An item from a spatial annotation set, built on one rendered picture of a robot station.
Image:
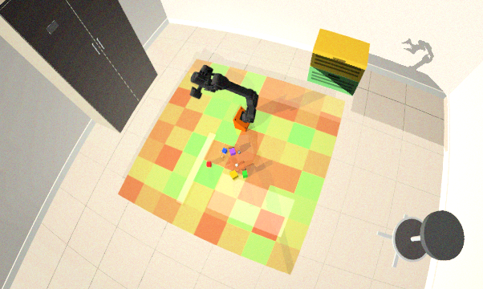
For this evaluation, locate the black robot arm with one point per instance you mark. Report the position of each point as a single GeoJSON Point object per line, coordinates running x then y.
{"type": "Point", "coordinates": [220, 82]}

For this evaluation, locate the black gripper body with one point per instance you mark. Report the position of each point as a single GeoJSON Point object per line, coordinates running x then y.
{"type": "Point", "coordinates": [196, 93]}

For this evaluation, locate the yellow block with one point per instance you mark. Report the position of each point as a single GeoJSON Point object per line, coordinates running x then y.
{"type": "Point", "coordinates": [233, 174]}

